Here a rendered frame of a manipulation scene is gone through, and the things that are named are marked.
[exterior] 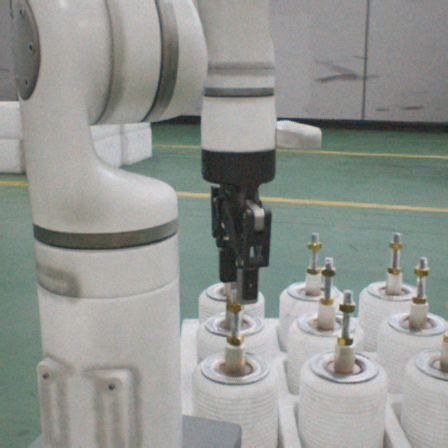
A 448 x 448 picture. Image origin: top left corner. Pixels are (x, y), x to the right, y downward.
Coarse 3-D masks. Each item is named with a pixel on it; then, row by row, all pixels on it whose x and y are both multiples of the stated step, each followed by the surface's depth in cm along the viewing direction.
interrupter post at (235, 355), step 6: (228, 348) 68; (234, 348) 68; (240, 348) 68; (228, 354) 68; (234, 354) 68; (240, 354) 68; (228, 360) 68; (234, 360) 68; (240, 360) 68; (228, 366) 68; (234, 366) 68; (240, 366) 68; (234, 372) 68; (240, 372) 69
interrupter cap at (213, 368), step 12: (204, 360) 70; (216, 360) 71; (252, 360) 71; (264, 360) 71; (204, 372) 68; (216, 372) 68; (228, 372) 69; (252, 372) 68; (264, 372) 68; (228, 384) 66; (240, 384) 66
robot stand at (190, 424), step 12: (192, 420) 50; (204, 420) 50; (216, 420) 50; (192, 432) 49; (204, 432) 49; (216, 432) 49; (228, 432) 49; (240, 432) 49; (36, 444) 47; (192, 444) 47; (204, 444) 47; (216, 444) 47; (228, 444) 47; (240, 444) 49
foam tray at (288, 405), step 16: (192, 320) 101; (272, 320) 101; (192, 336) 95; (272, 336) 95; (192, 352) 89; (272, 352) 89; (368, 352) 89; (192, 368) 85; (288, 400) 77; (400, 400) 77; (288, 416) 73; (400, 416) 77; (288, 432) 70; (384, 432) 71; (400, 432) 70
